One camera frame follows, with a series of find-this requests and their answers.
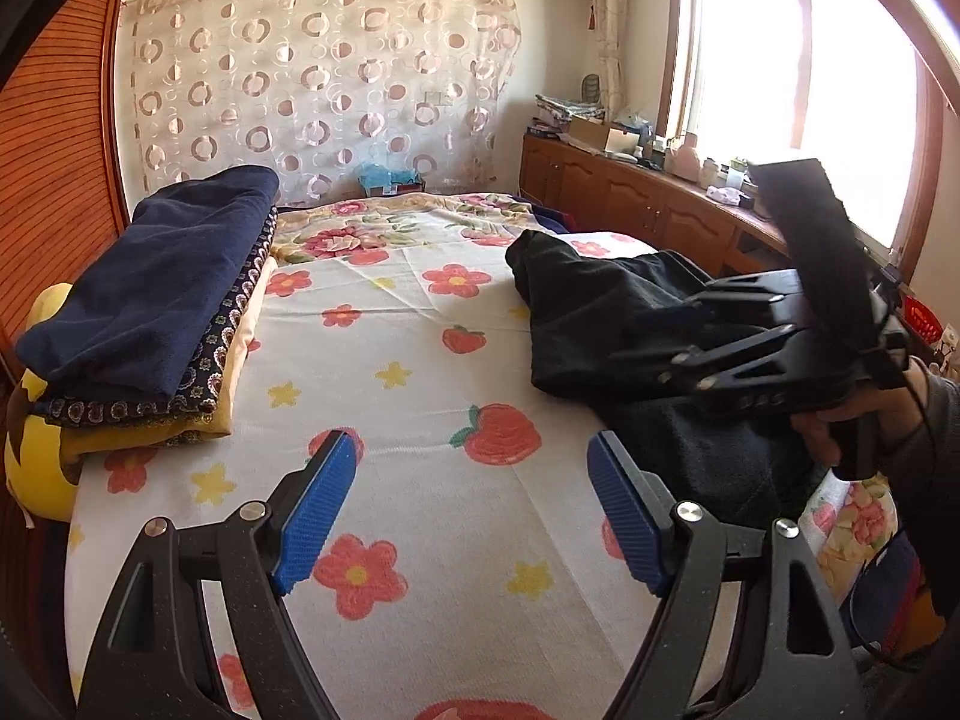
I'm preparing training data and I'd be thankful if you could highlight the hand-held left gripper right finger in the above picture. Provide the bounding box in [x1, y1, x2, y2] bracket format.
[587, 430, 871, 720]

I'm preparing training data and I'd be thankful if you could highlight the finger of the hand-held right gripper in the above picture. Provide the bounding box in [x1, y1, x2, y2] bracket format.
[606, 324, 800, 400]
[694, 270, 805, 316]

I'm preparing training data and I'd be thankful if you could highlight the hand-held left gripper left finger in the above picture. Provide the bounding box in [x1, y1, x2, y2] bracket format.
[75, 429, 357, 720]

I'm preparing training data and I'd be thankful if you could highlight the black T-shirt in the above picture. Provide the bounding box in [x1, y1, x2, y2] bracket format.
[505, 229, 833, 511]

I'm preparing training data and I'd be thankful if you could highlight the person's right forearm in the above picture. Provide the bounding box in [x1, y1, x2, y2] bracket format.
[885, 371, 960, 623]

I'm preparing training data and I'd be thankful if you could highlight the person's right hand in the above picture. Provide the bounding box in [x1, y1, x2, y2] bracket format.
[791, 358, 932, 472]

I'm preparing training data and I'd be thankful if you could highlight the red basket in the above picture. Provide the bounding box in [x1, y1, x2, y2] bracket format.
[900, 296, 944, 342]

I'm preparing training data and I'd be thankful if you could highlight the pink plastic bottle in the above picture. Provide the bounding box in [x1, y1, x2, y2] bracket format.
[667, 133, 702, 181]

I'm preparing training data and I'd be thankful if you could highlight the white flower-print bed sheet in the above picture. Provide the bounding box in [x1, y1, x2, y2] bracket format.
[64, 206, 826, 720]

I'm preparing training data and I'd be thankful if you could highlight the wooden cabinet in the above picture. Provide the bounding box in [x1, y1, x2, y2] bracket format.
[520, 131, 807, 278]

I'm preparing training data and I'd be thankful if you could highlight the yellow folded cloth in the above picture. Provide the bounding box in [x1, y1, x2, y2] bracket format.
[34, 259, 275, 458]

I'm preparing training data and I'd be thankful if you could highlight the navy patterned folded cloth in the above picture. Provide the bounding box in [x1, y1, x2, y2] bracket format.
[30, 210, 278, 428]

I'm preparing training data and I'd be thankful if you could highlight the dark blue bed cover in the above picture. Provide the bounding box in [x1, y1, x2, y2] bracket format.
[510, 195, 593, 237]

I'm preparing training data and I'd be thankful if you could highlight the cardboard box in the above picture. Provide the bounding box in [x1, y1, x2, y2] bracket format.
[568, 116, 638, 158]

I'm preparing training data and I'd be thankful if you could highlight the wooden-framed window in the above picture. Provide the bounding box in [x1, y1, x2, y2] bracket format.
[660, 0, 946, 286]

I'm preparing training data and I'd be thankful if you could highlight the stack of printed cloths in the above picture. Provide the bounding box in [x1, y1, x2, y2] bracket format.
[534, 94, 605, 125]

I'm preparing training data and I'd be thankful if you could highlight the yellow plush toy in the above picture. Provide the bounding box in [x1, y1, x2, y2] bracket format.
[4, 283, 83, 522]

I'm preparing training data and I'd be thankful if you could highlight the beige rose-print quilt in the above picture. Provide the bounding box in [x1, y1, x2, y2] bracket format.
[270, 191, 897, 605]

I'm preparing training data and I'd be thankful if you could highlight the navy folded blanket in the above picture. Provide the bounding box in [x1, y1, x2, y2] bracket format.
[15, 165, 280, 400]

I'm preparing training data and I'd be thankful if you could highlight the beige window curtain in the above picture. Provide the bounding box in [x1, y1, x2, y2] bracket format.
[583, 0, 635, 121]

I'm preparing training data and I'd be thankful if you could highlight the teal box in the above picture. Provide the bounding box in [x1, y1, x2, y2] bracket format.
[358, 161, 427, 197]

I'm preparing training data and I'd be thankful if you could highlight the wooden headboard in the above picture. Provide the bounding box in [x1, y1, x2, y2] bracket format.
[0, 0, 136, 391]

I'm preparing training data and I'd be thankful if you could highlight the circle-pattern sheer curtain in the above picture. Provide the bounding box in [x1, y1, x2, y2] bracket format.
[120, 0, 522, 203]

